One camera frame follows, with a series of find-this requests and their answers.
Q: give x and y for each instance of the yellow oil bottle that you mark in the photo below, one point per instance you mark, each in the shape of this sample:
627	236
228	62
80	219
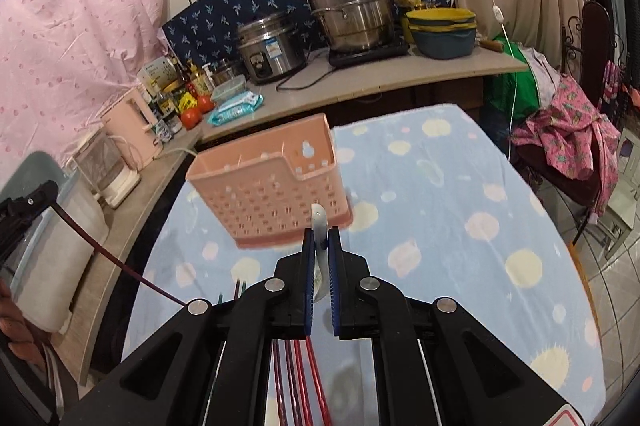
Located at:
200	80

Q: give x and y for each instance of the silver rice cooker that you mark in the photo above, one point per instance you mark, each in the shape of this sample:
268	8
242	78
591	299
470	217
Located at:
271	48

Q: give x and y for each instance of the blue wet wipes pack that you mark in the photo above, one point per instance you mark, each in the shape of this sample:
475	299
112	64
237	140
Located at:
237	107

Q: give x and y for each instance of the brown red chopstick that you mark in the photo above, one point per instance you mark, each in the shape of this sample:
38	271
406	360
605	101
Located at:
277	374

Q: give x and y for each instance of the pink floral garment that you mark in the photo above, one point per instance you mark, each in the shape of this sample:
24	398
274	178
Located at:
573	146

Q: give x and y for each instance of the light blue dotted tablecloth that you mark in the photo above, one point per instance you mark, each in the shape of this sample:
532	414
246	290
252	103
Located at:
438	211

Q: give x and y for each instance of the large stainless steel steamer pot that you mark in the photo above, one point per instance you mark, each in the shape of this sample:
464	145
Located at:
354	25

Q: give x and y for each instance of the pink dotted curtain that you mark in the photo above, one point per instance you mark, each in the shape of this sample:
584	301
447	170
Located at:
65	61

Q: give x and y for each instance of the red tomato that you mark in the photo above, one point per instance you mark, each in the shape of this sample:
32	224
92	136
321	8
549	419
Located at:
190	118
205	104

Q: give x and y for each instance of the teal bowl with yellow lid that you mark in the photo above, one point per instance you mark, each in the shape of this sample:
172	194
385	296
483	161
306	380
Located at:
443	33

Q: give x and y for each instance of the pink electric kettle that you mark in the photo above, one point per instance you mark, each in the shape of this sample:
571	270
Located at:
131	122

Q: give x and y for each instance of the bright red chopstick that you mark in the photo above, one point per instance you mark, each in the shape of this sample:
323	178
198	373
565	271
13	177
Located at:
318	387

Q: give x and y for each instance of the dark red chopstick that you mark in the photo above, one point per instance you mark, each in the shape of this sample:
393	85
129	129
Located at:
100	249

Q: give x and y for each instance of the pink perforated utensil holder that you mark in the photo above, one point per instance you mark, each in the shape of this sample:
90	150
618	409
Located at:
261	187

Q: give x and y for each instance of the black induction cooktop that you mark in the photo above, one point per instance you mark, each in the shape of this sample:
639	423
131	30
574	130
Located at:
346	59

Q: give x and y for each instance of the white ceramic spoon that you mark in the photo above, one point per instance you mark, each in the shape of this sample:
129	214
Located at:
320	230

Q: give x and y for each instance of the green bag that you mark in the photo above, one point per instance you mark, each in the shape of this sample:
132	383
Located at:
513	94

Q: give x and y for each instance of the maroon chopstick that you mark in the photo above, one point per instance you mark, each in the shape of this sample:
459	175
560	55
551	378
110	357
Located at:
301	384

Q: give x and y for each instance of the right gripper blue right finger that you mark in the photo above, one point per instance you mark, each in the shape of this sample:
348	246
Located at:
335	255

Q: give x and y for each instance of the clear food container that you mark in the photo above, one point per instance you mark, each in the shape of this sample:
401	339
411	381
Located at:
229	89

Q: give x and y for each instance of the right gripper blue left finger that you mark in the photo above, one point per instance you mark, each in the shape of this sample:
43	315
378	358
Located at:
309	253

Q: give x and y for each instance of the white plastic storage bin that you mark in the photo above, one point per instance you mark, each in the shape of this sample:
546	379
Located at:
45	270

